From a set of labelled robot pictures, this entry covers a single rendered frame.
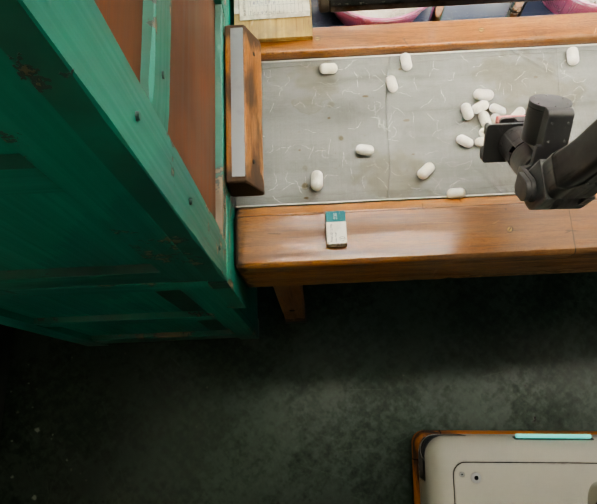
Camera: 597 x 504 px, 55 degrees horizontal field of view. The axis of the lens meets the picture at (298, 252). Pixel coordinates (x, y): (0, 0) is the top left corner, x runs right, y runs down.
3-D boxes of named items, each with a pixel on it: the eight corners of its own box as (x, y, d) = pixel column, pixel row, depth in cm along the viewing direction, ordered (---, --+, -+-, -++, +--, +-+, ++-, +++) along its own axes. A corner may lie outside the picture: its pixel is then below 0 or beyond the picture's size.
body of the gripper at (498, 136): (484, 120, 91) (498, 139, 85) (548, 117, 91) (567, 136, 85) (478, 158, 94) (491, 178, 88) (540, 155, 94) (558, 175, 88)
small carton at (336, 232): (346, 246, 99) (347, 243, 97) (326, 247, 99) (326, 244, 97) (344, 213, 101) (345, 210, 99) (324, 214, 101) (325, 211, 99)
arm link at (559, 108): (523, 207, 78) (585, 205, 78) (543, 126, 71) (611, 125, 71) (495, 168, 88) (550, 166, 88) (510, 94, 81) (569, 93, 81)
